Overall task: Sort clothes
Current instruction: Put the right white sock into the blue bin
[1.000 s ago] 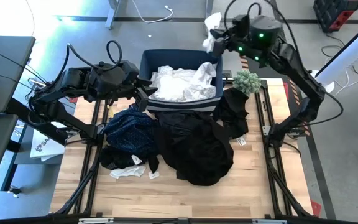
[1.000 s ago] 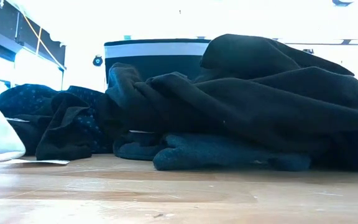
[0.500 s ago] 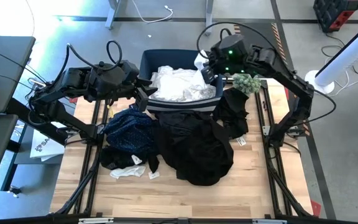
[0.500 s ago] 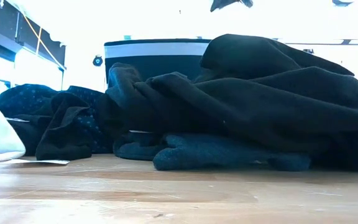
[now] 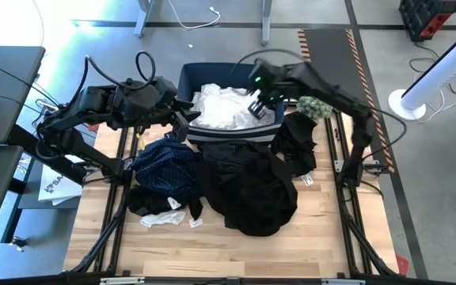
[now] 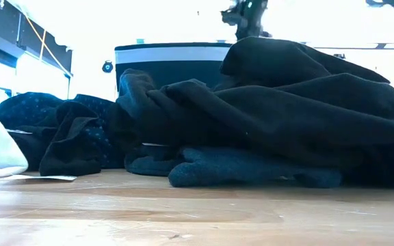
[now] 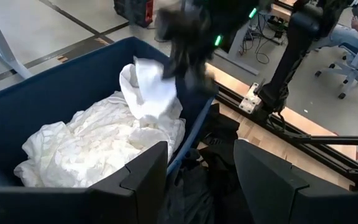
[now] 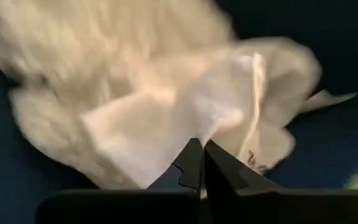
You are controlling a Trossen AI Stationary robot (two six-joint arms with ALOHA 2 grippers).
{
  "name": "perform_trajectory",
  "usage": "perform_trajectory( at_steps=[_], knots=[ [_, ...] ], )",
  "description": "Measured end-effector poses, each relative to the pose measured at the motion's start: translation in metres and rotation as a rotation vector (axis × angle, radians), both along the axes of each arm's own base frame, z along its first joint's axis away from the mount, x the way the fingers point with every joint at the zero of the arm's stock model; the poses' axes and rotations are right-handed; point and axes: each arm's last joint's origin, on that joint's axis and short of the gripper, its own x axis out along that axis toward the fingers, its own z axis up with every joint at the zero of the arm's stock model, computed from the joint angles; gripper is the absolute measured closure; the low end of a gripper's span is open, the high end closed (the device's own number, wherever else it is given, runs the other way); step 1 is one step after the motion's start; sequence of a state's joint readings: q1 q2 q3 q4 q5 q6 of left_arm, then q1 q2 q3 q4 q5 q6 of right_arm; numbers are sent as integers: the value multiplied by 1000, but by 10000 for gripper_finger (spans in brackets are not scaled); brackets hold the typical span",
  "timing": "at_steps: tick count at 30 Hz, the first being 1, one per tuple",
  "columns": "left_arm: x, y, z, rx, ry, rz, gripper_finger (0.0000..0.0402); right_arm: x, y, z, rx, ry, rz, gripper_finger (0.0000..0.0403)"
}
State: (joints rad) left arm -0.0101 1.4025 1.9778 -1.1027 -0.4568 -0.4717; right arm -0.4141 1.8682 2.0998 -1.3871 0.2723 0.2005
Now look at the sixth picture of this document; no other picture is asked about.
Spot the large black garment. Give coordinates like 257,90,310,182
107,36,394,189

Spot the navy dotted garment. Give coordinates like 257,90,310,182
0,91,126,170

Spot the black white striped basket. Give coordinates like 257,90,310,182
114,42,234,93

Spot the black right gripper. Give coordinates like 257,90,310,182
220,0,272,41

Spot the yellow cable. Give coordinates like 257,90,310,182
38,29,47,62
22,13,72,75

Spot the round black wall camera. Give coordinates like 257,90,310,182
101,59,114,74

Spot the white paper tag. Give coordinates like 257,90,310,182
0,174,78,182

